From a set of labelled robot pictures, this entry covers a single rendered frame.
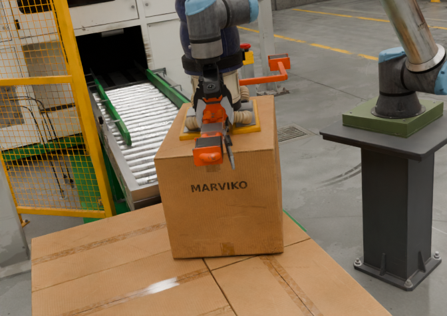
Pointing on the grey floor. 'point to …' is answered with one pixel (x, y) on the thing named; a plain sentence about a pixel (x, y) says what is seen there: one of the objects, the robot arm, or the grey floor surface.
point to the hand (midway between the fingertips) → (215, 124)
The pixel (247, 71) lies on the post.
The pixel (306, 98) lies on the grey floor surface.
